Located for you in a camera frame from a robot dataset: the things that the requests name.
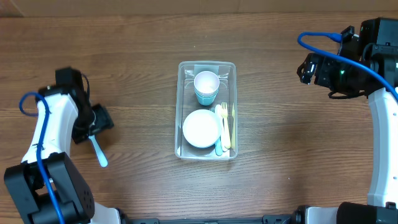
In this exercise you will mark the yellow plastic fork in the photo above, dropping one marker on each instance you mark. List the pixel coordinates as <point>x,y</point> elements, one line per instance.
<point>224,114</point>

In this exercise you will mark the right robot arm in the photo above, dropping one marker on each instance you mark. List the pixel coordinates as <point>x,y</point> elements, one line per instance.
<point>381,204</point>

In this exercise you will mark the white fork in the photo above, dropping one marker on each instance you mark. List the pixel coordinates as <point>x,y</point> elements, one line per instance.
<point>99,153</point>

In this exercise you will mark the clear plastic container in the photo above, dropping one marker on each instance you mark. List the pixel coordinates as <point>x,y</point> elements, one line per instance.
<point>187,103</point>

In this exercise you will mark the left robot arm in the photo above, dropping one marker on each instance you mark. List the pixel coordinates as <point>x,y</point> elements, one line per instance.
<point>46,187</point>

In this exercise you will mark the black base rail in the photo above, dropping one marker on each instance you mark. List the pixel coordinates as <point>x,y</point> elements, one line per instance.
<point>266,219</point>

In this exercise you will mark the light blue plastic cup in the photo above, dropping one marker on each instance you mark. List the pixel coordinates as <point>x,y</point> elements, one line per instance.
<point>205,100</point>

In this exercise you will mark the pale green fork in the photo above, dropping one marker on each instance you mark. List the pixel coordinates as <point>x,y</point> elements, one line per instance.
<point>218,149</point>

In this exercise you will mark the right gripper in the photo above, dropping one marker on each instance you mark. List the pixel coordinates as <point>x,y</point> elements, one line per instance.
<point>324,65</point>

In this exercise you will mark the white plastic spoon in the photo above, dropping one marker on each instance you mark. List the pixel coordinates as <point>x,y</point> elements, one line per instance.
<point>218,109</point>

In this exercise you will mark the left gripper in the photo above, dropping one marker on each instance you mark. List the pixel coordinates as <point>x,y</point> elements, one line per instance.
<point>103,121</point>

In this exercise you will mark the white bowl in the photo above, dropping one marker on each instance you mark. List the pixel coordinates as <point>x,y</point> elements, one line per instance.
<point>202,128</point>

